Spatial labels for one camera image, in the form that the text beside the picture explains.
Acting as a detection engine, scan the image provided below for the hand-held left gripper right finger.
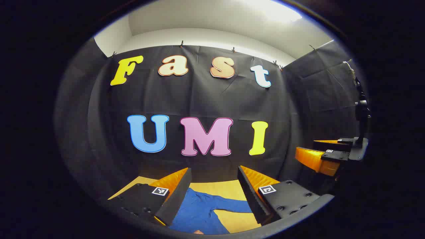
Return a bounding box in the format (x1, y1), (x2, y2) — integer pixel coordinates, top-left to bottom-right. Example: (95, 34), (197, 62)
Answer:
(237, 165), (322, 226)

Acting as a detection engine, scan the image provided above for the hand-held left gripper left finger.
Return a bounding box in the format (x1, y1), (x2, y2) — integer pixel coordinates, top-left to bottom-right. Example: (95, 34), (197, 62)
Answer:
(107, 167), (192, 227)

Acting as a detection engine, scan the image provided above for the blue corduroy jacket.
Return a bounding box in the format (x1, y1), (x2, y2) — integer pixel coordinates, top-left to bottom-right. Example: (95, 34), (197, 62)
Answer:
(169, 188), (253, 235)

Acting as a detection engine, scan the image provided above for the white cord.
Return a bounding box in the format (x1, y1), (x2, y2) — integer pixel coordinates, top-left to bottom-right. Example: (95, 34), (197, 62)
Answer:
(343, 61), (356, 79)

